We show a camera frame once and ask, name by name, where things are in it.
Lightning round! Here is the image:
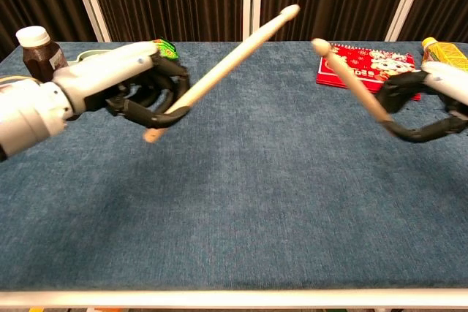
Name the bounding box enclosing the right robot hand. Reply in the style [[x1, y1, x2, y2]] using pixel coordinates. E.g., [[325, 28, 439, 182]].
[[374, 61, 468, 144]]

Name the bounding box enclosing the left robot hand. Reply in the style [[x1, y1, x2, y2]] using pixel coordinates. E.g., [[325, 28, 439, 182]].
[[51, 41, 192, 131]]

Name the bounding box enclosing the white drumstick with black ring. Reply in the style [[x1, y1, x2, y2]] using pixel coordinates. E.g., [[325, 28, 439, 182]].
[[311, 37, 394, 124]]

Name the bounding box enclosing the plain white drumstick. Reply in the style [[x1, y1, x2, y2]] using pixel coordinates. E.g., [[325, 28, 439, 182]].
[[143, 4, 301, 144]]

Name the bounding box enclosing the yellow label tea bottle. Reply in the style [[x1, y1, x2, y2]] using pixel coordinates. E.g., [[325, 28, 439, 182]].
[[420, 37, 468, 72]]

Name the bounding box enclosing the pale green plastic tray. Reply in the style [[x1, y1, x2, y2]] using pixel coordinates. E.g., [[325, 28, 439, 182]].
[[75, 49, 110, 64]]

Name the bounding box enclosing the green snack packet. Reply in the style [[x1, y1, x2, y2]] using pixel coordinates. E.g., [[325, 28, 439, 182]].
[[151, 38, 180, 61]]

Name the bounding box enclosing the dark juice bottle white cap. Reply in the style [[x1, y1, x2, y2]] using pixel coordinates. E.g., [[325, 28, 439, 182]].
[[15, 26, 69, 84]]

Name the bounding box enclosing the red cartoon desk calendar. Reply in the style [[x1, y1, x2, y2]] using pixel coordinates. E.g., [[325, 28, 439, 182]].
[[316, 41, 423, 102]]

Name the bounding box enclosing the blue table cloth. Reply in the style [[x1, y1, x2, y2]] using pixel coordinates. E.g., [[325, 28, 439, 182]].
[[0, 41, 468, 292]]

